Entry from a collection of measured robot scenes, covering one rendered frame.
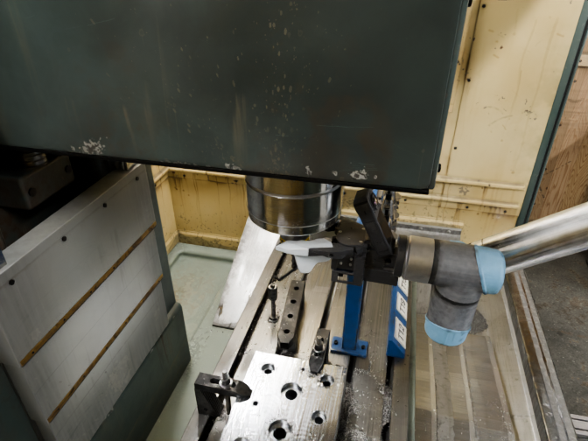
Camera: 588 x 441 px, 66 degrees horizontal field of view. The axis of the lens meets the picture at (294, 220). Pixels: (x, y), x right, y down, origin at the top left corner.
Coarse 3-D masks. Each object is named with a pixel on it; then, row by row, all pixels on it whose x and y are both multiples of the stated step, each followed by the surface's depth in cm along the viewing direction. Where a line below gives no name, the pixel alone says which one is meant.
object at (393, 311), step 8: (392, 288) 138; (392, 296) 134; (392, 304) 131; (392, 312) 128; (392, 320) 125; (400, 320) 129; (392, 328) 123; (392, 336) 120; (392, 344) 120; (400, 344) 122; (392, 352) 121; (400, 352) 121
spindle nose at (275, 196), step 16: (256, 192) 68; (272, 192) 66; (288, 192) 65; (304, 192) 65; (320, 192) 66; (336, 192) 68; (256, 208) 69; (272, 208) 67; (288, 208) 66; (304, 208) 66; (320, 208) 67; (336, 208) 70; (256, 224) 71; (272, 224) 69; (288, 224) 68; (304, 224) 68; (320, 224) 69
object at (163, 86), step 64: (0, 0) 55; (64, 0) 53; (128, 0) 52; (192, 0) 50; (256, 0) 48; (320, 0) 47; (384, 0) 45; (448, 0) 44; (0, 64) 60; (64, 64) 58; (128, 64) 56; (192, 64) 54; (256, 64) 52; (320, 64) 50; (384, 64) 49; (448, 64) 47; (0, 128) 66; (64, 128) 63; (128, 128) 60; (192, 128) 58; (256, 128) 56; (320, 128) 54; (384, 128) 52
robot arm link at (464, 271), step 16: (448, 256) 71; (464, 256) 70; (480, 256) 70; (496, 256) 70; (432, 272) 71; (448, 272) 70; (464, 272) 70; (480, 272) 69; (496, 272) 69; (448, 288) 73; (464, 288) 71; (480, 288) 71; (496, 288) 70
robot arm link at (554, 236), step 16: (576, 208) 76; (528, 224) 80; (544, 224) 77; (560, 224) 76; (576, 224) 74; (480, 240) 85; (496, 240) 82; (512, 240) 80; (528, 240) 78; (544, 240) 77; (560, 240) 75; (576, 240) 74; (512, 256) 80; (528, 256) 79; (544, 256) 78; (560, 256) 78
